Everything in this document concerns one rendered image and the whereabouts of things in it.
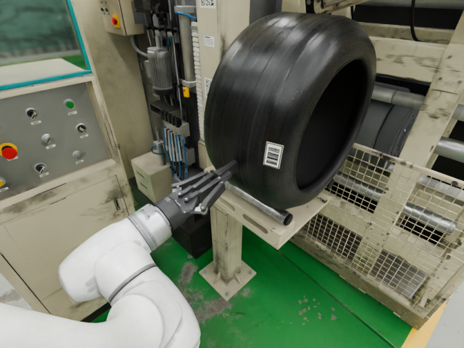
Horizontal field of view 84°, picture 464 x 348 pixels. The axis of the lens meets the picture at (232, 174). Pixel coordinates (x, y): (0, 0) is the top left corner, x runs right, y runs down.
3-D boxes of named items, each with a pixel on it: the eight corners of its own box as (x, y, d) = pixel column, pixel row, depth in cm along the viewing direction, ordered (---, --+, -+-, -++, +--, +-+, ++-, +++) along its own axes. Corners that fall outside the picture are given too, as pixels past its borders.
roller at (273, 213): (213, 179, 104) (218, 169, 104) (218, 181, 108) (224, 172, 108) (283, 225, 84) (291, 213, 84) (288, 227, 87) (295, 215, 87)
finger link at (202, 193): (181, 198, 59) (185, 201, 58) (218, 173, 64) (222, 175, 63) (185, 209, 62) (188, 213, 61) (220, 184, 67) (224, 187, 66)
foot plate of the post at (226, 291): (198, 273, 170) (198, 269, 168) (228, 249, 186) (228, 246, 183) (226, 302, 155) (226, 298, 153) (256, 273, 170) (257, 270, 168)
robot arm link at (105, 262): (128, 226, 61) (163, 269, 57) (61, 272, 54) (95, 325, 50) (120, 206, 52) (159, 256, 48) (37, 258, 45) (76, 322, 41)
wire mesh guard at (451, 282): (268, 217, 170) (279, 117, 129) (270, 215, 171) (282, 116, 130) (422, 319, 118) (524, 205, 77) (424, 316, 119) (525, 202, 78)
